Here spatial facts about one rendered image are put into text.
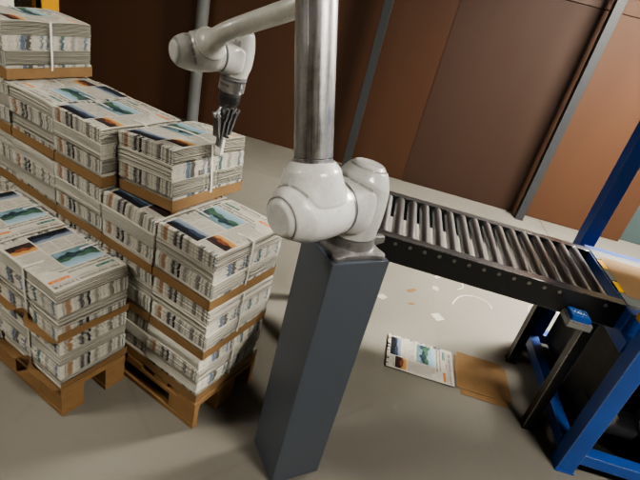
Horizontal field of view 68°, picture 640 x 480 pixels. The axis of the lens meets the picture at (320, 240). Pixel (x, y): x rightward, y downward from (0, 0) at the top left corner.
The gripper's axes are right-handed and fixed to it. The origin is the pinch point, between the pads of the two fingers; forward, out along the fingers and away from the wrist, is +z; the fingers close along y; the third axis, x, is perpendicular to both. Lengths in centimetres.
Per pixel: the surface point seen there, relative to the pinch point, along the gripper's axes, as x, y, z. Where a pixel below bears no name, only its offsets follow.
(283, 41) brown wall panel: -170, -302, 22
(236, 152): -0.6, -12.5, 5.9
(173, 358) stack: 19, 28, 77
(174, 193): -0.5, 19.2, 15.1
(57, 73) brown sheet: -89, 0, 8
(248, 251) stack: 28.8, 10.6, 26.4
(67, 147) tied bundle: -51, 23, 20
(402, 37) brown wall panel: -65, -339, -18
